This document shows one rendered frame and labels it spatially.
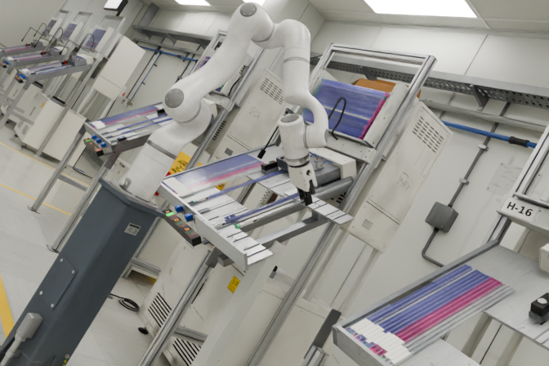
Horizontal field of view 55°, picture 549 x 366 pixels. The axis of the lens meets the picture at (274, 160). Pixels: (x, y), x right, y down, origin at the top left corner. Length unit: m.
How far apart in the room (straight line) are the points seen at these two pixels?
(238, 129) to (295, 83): 2.02
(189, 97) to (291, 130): 0.37
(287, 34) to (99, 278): 1.04
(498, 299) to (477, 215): 2.15
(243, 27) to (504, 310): 1.20
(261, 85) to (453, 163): 1.51
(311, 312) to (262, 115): 1.68
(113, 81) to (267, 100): 3.27
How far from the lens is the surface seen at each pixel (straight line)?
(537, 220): 1.96
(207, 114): 1.94
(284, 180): 2.52
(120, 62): 6.78
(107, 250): 1.88
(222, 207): 2.36
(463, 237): 3.82
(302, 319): 2.62
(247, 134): 3.81
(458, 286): 1.76
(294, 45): 1.83
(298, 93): 1.76
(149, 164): 1.87
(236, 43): 1.89
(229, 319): 2.04
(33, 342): 2.00
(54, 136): 6.74
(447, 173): 4.09
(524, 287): 1.81
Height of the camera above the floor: 0.93
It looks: 4 degrees up
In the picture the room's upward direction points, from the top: 31 degrees clockwise
